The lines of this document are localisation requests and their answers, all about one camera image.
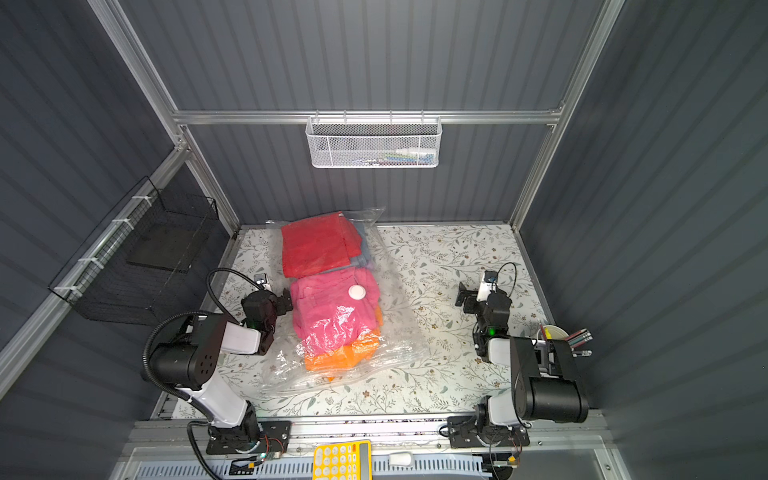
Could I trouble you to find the pink trousers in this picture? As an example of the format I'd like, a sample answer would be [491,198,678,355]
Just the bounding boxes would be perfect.
[290,268,380,341]

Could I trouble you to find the clear plastic vacuum bag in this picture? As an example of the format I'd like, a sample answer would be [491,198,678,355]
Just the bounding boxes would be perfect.
[257,207,429,393]

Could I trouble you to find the orange trousers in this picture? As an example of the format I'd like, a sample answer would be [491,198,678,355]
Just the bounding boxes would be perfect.
[301,305,383,372]

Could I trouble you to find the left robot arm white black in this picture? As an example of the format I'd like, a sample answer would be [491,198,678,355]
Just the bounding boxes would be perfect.
[141,289,293,429]

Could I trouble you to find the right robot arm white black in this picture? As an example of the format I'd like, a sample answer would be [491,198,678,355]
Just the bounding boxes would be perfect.
[455,283,589,431]

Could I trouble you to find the cup with pens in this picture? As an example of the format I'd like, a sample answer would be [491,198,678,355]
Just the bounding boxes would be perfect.
[536,325,593,358]

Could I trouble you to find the red folded garment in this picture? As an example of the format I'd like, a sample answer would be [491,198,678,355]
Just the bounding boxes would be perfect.
[280,212,361,279]

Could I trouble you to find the grey blue folded garment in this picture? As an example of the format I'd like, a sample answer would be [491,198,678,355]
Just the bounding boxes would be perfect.
[350,222,374,268]

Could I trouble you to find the white bottle in basket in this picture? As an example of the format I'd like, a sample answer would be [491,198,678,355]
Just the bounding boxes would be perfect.
[395,147,438,158]

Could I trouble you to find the small white box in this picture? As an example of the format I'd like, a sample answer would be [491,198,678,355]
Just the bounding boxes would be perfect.
[388,452,415,468]

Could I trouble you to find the yellow calculator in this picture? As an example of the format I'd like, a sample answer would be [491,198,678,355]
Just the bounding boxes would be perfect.
[311,440,373,480]

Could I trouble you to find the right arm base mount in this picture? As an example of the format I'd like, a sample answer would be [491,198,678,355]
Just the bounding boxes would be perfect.
[438,404,530,450]

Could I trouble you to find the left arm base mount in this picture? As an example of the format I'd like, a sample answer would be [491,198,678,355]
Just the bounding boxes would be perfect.
[206,410,293,455]

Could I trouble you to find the left black corrugated cable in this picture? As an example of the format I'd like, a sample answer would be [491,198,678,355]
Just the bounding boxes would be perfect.
[141,267,266,480]

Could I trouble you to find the black wire mesh basket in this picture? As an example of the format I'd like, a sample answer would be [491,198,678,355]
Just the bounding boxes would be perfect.
[49,182,220,326]

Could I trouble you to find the white wire mesh basket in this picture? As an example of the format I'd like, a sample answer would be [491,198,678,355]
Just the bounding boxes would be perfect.
[305,116,443,169]

